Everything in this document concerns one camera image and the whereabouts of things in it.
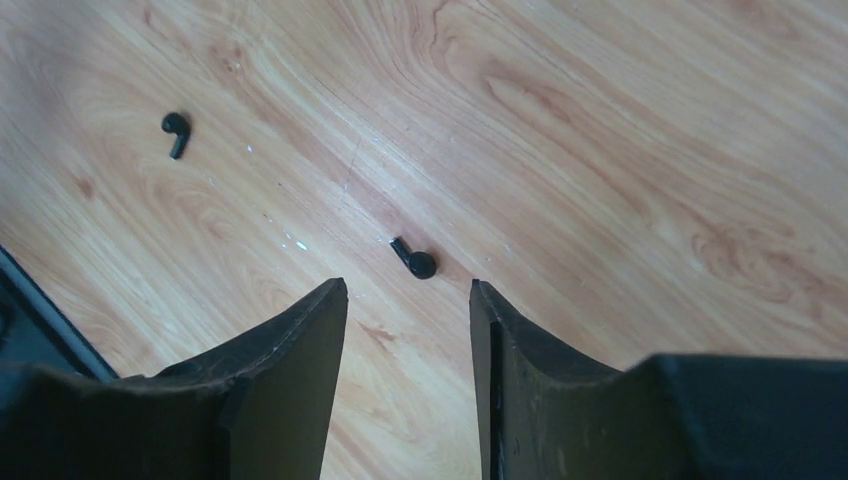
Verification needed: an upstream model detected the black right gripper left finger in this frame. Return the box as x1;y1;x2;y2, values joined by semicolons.
1;278;348;479

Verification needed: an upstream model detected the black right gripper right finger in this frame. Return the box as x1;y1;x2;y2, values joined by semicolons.
469;280;847;479

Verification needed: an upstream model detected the black earbud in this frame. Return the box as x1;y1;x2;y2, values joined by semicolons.
161;112;191;160
389;237;438;280

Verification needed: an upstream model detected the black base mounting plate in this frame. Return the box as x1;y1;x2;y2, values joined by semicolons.
1;249;119;382

